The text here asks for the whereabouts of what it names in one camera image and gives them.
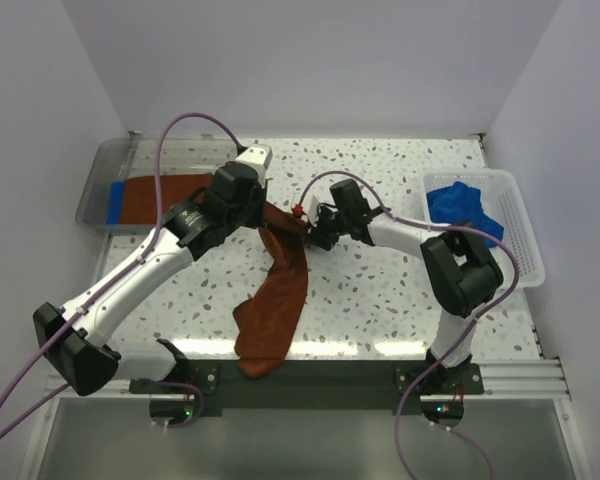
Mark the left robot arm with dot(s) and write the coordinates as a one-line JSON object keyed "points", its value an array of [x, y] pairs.
{"points": [[74, 336]]}

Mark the brown towel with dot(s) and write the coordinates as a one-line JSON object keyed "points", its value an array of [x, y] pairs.
{"points": [[138, 204], [268, 320]]}

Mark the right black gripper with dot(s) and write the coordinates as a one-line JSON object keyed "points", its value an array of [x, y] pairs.
{"points": [[316, 235]]}

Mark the white plastic laundry basket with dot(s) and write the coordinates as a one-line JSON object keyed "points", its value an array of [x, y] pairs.
{"points": [[502, 201]]}

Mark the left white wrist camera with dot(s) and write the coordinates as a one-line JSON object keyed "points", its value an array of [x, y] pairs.
{"points": [[258, 157]]}

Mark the clear plastic storage bin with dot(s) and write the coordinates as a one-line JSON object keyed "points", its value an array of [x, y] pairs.
{"points": [[117, 160]]}

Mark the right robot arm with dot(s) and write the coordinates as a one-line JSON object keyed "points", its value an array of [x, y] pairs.
{"points": [[463, 274]]}

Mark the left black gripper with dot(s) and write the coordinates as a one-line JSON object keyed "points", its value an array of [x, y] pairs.
{"points": [[258, 219]]}

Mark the aluminium rail frame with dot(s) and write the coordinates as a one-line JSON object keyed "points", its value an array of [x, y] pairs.
{"points": [[516, 425]]}

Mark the blue towel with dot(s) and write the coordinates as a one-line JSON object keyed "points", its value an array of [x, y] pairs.
{"points": [[114, 209], [459, 203]]}

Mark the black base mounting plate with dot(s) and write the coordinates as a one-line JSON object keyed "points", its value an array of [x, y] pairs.
{"points": [[330, 387]]}

